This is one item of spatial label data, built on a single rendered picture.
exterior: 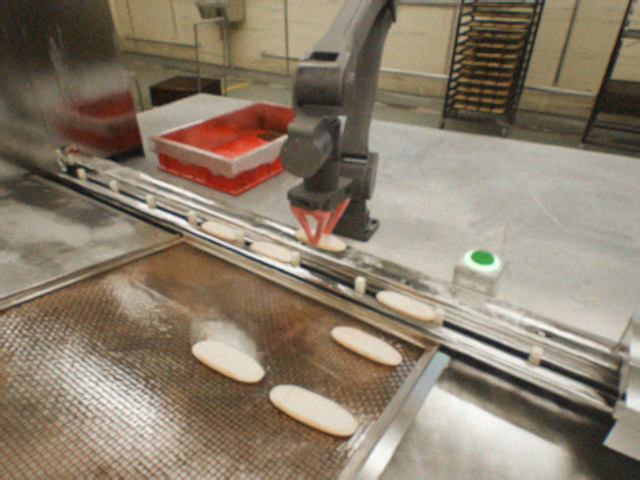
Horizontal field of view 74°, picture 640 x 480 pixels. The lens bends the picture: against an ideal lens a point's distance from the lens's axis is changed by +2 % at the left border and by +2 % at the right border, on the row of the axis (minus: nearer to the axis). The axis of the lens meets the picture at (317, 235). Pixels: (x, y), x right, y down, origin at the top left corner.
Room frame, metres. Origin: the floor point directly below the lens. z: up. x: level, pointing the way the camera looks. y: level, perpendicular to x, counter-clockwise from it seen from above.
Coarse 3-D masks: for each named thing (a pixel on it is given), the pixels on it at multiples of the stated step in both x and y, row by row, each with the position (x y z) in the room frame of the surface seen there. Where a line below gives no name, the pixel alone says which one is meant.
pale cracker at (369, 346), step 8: (336, 328) 0.42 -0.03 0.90; (344, 328) 0.42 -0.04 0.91; (352, 328) 0.42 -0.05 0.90; (336, 336) 0.41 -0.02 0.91; (344, 336) 0.40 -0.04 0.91; (352, 336) 0.40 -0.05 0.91; (360, 336) 0.40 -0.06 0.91; (368, 336) 0.41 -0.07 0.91; (344, 344) 0.39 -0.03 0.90; (352, 344) 0.39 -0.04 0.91; (360, 344) 0.39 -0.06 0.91; (368, 344) 0.39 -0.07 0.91; (376, 344) 0.39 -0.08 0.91; (384, 344) 0.39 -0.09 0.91; (360, 352) 0.38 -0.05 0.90; (368, 352) 0.38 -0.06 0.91; (376, 352) 0.38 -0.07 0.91; (384, 352) 0.38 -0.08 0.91; (392, 352) 0.38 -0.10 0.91; (376, 360) 0.37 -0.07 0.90; (384, 360) 0.37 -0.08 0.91; (392, 360) 0.37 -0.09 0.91; (400, 360) 0.37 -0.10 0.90
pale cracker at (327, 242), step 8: (296, 232) 0.63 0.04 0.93; (304, 232) 0.62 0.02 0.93; (312, 232) 0.62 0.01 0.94; (304, 240) 0.60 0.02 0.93; (320, 240) 0.60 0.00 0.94; (328, 240) 0.59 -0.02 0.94; (336, 240) 0.60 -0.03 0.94; (328, 248) 0.58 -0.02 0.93; (336, 248) 0.58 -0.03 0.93; (344, 248) 0.58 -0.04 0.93
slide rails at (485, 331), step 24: (72, 168) 1.10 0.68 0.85; (144, 192) 0.95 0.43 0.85; (168, 216) 0.83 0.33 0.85; (264, 240) 0.73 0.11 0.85; (288, 264) 0.64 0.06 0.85; (312, 264) 0.64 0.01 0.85; (384, 288) 0.57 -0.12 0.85; (456, 336) 0.46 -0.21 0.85; (504, 336) 0.46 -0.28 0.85; (552, 360) 0.42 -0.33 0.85; (576, 384) 0.38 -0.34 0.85
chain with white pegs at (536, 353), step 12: (192, 216) 0.80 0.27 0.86; (240, 240) 0.72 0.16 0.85; (324, 276) 0.62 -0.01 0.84; (360, 288) 0.57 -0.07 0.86; (444, 312) 0.50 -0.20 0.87; (468, 336) 0.47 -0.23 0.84; (540, 348) 0.42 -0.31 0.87; (528, 360) 0.42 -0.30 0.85; (588, 384) 0.38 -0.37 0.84; (612, 396) 0.37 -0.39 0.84
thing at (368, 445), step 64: (128, 256) 0.58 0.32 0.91; (192, 256) 0.61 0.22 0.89; (0, 320) 0.40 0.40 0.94; (192, 320) 0.43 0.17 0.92; (256, 320) 0.44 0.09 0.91; (320, 320) 0.45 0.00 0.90; (384, 320) 0.45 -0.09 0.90; (128, 384) 0.31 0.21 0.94; (192, 384) 0.31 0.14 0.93; (256, 384) 0.32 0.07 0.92; (0, 448) 0.22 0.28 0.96; (256, 448) 0.24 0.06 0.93
